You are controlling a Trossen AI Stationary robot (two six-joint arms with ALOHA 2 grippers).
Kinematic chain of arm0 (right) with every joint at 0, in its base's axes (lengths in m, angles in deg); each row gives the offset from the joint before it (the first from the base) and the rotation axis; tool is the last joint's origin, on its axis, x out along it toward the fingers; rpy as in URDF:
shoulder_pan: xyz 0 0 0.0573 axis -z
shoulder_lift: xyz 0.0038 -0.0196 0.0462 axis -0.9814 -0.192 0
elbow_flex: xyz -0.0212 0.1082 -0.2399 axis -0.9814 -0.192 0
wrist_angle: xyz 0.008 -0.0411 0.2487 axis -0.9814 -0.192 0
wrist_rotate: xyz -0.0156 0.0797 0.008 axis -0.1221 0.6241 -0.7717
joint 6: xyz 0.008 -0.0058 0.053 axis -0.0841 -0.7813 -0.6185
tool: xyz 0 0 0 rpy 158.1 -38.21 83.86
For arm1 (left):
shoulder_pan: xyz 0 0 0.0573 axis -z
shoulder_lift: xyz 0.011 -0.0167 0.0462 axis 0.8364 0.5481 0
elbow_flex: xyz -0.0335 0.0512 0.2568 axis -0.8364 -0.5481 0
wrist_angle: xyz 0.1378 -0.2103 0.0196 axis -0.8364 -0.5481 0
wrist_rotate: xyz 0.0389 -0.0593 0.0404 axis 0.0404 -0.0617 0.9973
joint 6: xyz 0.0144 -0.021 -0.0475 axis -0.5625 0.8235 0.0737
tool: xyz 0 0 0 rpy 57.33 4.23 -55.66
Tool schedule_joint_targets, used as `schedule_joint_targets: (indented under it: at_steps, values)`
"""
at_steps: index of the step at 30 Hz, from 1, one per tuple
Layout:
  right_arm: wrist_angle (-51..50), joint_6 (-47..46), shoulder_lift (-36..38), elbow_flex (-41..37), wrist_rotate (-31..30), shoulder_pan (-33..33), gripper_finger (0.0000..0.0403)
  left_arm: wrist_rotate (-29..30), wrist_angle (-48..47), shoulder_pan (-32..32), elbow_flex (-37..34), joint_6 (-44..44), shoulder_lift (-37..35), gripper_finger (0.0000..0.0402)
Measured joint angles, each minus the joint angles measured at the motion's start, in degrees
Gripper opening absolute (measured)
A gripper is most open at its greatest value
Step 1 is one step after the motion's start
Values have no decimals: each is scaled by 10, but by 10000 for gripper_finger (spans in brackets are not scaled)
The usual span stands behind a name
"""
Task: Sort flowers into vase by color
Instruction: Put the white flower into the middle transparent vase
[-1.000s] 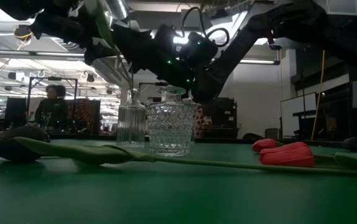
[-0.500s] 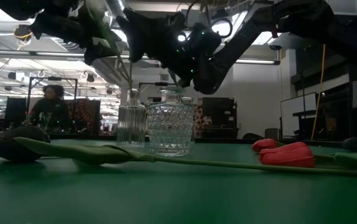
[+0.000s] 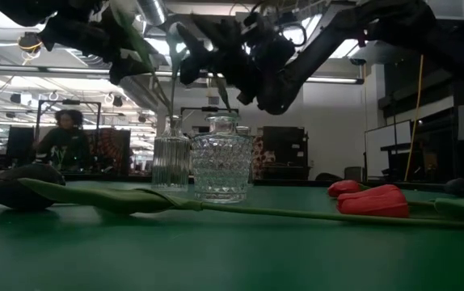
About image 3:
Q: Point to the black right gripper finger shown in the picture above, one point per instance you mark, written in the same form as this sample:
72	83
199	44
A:
199	66
203	46

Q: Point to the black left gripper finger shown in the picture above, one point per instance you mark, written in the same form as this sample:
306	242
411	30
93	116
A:
129	69
116	42

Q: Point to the red tulip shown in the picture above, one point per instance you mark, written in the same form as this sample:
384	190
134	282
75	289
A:
344	188
373	204

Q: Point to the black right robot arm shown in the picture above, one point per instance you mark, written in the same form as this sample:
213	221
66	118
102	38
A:
377	24

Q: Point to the ribbed glass vase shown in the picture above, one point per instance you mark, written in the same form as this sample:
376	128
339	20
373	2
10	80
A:
171	161

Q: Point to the diamond-textured glass vase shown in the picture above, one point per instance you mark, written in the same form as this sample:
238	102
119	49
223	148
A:
220	169

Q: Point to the long LED light bar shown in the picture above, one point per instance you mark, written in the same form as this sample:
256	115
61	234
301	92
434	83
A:
34	69

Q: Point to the black cabinet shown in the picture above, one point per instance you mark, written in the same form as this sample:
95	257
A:
284	151

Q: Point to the black monitor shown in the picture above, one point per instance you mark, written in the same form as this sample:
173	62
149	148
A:
19	141

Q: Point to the grey bin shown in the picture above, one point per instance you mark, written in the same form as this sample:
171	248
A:
353	174

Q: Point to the whiteboard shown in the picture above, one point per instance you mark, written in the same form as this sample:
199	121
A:
385	149

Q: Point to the green table mat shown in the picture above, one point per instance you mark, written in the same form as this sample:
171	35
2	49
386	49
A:
232	258

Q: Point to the black ceiling camera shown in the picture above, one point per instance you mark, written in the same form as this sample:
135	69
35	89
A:
357	61

